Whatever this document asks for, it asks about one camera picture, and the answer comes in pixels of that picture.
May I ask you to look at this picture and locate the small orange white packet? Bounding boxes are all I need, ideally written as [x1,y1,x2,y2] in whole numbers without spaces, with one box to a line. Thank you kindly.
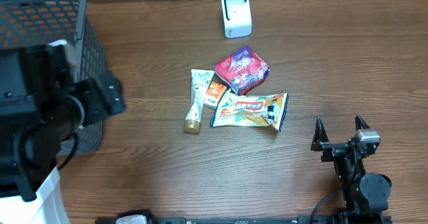
[203,82,227,109]

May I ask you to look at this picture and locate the red purple snack pack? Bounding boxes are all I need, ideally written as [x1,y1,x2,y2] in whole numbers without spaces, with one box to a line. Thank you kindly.
[214,45,270,96]

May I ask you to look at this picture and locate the white barcode scanner stand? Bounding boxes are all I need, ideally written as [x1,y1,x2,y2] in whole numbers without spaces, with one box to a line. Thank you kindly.
[221,0,252,39]

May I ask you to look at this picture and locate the grey plastic shopping basket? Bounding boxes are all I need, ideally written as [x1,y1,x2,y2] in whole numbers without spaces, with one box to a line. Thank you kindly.
[1,0,107,137]

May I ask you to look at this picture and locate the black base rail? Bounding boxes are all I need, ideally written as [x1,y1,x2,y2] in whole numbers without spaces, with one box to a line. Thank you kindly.
[94,209,393,224]

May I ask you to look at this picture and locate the white gold cosmetic tube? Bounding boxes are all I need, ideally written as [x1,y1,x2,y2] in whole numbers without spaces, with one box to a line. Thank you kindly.
[184,69,215,134]

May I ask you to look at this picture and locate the yellow white snack bag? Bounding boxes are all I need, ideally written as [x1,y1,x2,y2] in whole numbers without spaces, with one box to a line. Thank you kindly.
[210,90,289,132]

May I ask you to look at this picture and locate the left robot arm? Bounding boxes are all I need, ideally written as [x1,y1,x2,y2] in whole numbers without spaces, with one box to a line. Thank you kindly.
[1,40,125,223]

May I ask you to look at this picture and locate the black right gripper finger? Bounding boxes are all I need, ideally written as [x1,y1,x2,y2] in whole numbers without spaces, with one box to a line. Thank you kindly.
[310,117,330,150]
[355,114,370,130]

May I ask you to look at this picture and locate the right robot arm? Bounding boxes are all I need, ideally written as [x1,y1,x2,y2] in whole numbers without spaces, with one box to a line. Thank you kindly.
[308,115,392,223]

